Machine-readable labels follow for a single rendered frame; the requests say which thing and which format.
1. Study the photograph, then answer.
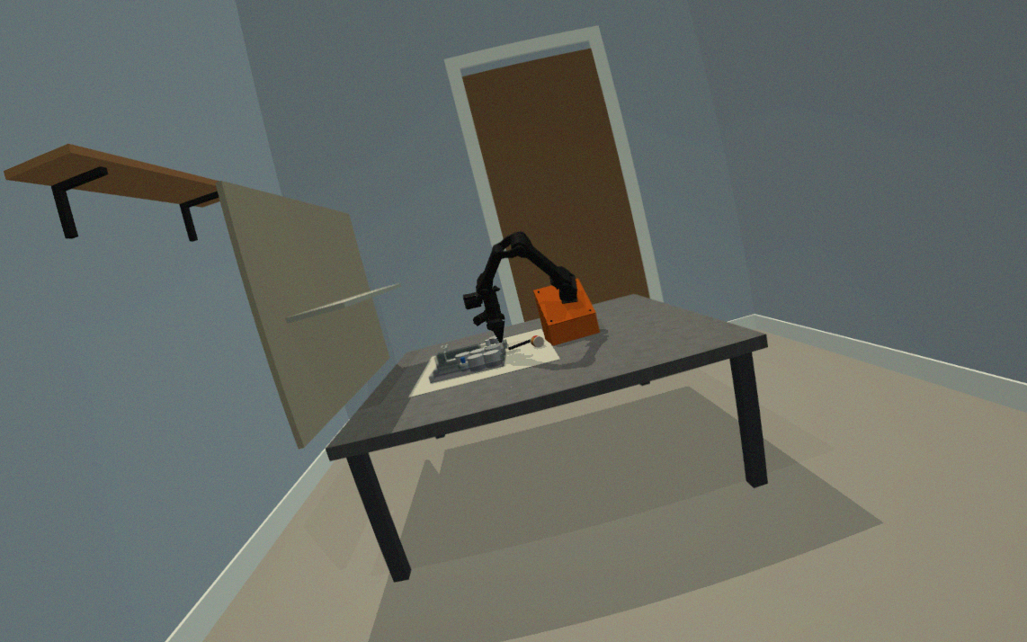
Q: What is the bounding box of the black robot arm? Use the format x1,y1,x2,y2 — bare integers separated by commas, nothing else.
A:
463,232,578,326

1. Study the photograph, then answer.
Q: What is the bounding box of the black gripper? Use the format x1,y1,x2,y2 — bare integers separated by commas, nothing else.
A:
485,303,505,343

